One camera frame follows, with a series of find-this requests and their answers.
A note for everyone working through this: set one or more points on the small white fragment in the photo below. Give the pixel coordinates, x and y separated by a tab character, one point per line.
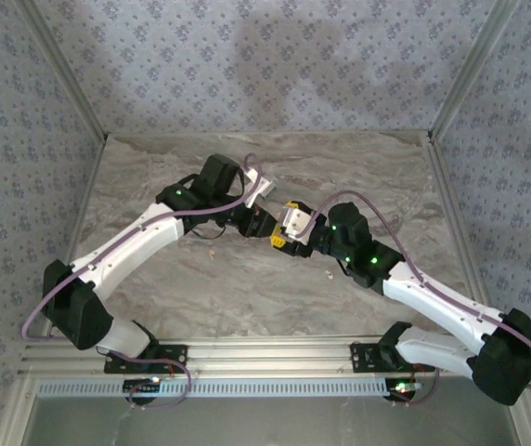
329	275

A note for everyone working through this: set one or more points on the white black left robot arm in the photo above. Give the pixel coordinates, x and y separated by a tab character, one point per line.
126	241

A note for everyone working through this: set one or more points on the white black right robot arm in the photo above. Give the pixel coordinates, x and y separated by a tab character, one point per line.
432	297

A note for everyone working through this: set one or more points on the black controller board with LED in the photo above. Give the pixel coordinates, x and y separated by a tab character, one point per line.
142	384
402	388

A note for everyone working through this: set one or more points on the grey metal base panel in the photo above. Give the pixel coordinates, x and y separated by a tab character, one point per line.
265	423

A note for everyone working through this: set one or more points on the aluminium table side rail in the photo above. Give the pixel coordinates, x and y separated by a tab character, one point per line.
454	209

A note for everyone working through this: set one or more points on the aluminium mounting rail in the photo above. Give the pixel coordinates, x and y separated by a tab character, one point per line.
265	355

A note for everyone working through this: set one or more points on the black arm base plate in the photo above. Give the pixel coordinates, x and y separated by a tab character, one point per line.
363	358
172	353

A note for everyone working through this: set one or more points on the aluminium corner frame post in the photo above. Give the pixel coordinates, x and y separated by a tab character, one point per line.
62	65
472	65

